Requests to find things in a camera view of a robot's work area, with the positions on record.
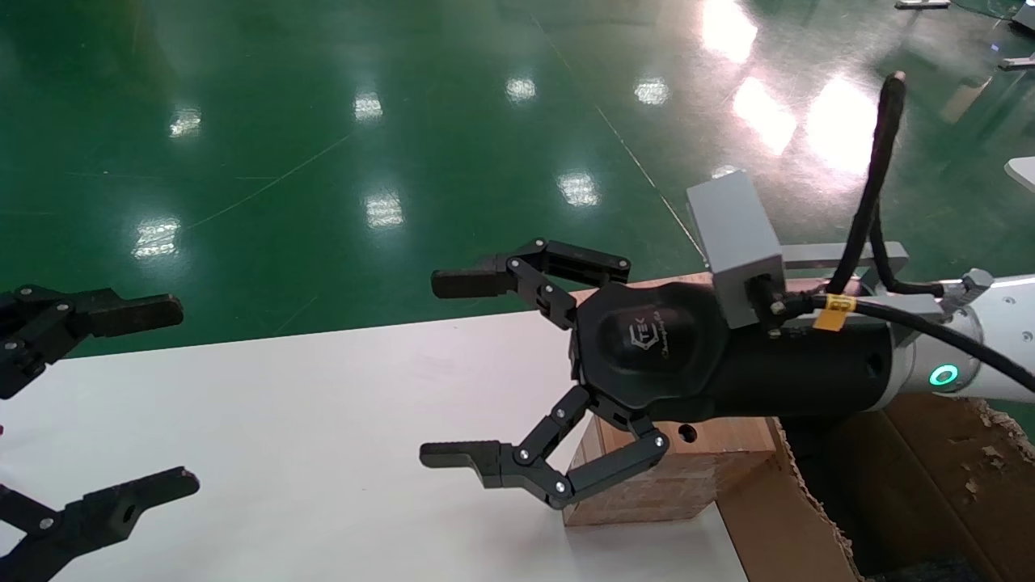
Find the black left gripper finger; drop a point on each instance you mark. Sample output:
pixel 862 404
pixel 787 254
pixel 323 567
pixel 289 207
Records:
pixel 121 314
pixel 121 505

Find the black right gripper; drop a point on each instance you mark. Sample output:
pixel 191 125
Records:
pixel 647 347

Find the small brown cardboard box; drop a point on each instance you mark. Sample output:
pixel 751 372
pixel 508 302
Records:
pixel 711 469

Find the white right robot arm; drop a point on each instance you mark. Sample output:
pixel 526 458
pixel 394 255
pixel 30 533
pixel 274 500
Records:
pixel 1003 339

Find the big open cardboard box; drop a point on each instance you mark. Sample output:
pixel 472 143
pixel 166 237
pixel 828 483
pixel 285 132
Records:
pixel 930 485

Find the wooden platform board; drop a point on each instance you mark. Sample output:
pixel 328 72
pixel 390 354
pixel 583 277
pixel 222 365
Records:
pixel 647 289

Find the grey floor stand foot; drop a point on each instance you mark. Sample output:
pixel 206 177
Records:
pixel 1019 62
pixel 922 3

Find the white panel edge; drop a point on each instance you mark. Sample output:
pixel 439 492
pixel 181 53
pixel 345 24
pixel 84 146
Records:
pixel 1023 171

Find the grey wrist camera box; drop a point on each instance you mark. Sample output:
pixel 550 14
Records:
pixel 736 234

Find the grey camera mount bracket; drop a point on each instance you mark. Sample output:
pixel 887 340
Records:
pixel 808 255

